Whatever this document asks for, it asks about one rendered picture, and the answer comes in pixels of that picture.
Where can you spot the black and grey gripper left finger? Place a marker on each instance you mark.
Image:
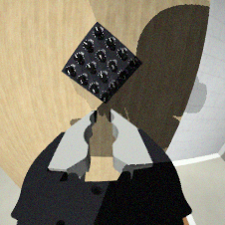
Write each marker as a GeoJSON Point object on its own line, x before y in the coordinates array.
{"type": "Point", "coordinates": [67, 153]}

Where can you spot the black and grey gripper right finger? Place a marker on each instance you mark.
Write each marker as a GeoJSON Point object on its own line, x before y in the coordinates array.
{"type": "Point", "coordinates": [136, 152]}

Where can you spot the black knob box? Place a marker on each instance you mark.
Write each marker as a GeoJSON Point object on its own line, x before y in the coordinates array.
{"type": "Point", "coordinates": [95, 59]}

